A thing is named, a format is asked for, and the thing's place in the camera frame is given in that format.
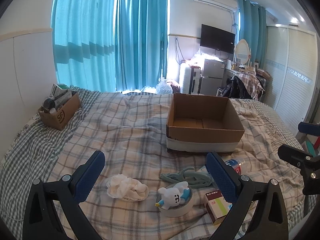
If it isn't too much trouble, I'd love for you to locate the white plastic bag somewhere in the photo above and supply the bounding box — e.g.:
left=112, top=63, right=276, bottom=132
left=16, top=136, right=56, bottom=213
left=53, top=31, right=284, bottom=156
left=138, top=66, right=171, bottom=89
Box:
left=156, top=78, right=172, bottom=95

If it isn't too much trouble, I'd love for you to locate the right teal curtain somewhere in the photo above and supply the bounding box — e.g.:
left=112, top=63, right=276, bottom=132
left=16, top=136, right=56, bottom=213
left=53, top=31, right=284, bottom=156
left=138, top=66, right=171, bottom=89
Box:
left=238, top=0, right=267, bottom=68

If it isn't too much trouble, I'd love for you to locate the light green clothes hanger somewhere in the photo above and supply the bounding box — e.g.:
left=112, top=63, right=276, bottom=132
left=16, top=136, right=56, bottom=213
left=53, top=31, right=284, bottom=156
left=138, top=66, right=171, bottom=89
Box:
left=159, top=167, right=217, bottom=189

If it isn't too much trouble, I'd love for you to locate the white suitcase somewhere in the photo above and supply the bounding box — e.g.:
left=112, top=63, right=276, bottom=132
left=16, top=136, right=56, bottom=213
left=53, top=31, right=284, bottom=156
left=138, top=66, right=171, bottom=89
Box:
left=179, top=63, right=201, bottom=94

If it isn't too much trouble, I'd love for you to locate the left blue curtain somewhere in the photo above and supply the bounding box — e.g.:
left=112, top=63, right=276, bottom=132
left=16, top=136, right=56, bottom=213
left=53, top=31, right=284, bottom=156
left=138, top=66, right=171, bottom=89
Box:
left=51, top=0, right=116, bottom=92

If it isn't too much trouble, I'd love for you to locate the small SF cardboard box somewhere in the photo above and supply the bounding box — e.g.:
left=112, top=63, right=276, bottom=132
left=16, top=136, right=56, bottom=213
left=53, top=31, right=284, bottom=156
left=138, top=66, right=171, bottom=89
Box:
left=37, top=91, right=81, bottom=130

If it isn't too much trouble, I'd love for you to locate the gingham grey bed sheet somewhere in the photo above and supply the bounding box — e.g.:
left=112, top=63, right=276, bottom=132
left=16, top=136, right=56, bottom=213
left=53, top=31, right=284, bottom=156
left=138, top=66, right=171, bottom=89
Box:
left=1, top=87, right=100, bottom=239

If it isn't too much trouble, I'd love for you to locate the plaid beige blanket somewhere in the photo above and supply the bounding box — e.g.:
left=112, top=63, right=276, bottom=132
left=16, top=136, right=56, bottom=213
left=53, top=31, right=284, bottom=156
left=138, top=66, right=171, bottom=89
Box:
left=49, top=93, right=304, bottom=239

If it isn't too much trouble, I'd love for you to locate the white cartoon plush toy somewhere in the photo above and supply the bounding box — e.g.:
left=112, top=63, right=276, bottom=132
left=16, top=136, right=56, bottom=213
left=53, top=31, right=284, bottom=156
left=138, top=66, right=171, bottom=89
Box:
left=155, top=181, right=191, bottom=210

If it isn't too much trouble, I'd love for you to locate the white cloth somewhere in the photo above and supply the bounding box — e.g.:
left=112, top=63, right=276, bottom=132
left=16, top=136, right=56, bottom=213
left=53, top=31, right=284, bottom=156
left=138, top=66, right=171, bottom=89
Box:
left=106, top=174, right=149, bottom=202

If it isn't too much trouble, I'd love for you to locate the oval vanity mirror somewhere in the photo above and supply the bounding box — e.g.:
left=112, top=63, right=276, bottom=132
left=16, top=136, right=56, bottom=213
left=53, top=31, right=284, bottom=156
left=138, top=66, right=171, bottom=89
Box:
left=235, top=39, right=251, bottom=65

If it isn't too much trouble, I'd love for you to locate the large open cardboard box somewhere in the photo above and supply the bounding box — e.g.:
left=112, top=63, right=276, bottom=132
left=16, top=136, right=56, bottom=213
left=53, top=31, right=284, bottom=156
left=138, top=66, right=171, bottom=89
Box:
left=166, top=93, right=245, bottom=153

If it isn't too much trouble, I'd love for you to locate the blue curtain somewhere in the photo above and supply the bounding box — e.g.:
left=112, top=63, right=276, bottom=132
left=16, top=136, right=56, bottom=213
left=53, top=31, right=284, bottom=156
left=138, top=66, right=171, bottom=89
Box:
left=114, top=0, right=168, bottom=91
left=51, top=0, right=116, bottom=92

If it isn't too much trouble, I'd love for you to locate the middle blue curtain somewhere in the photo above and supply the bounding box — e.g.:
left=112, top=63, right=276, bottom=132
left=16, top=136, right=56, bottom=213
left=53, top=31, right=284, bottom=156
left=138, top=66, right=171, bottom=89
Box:
left=114, top=0, right=168, bottom=91

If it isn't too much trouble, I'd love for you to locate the black wall television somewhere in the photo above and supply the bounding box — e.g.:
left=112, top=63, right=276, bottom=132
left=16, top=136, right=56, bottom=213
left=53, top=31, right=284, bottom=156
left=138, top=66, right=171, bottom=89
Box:
left=200, top=24, right=235, bottom=54

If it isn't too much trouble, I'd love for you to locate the plaid shirt on chair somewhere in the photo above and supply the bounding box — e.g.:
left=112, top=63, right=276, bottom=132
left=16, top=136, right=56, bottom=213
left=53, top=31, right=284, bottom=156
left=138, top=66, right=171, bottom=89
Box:
left=236, top=73, right=264, bottom=101

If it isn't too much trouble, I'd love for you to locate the silver mini fridge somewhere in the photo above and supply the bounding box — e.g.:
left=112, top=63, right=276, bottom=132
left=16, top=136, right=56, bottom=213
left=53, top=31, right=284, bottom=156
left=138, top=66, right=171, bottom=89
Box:
left=200, top=59, right=225, bottom=96

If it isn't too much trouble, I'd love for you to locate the white sliding wardrobe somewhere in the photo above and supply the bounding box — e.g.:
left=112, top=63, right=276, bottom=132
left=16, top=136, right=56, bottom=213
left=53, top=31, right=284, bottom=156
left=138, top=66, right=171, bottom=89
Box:
left=263, top=24, right=318, bottom=135

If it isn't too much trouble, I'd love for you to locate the red white medicine box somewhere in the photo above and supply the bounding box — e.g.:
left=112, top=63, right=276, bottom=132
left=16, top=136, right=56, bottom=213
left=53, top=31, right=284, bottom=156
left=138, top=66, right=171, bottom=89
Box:
left=203, top=190, right=233, bottom=225

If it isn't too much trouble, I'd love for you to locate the dark jacket on chair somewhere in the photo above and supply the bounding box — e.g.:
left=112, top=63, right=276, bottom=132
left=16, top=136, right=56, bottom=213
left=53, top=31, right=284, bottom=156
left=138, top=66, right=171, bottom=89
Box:
left=220, top=76, right=252, bottom=100

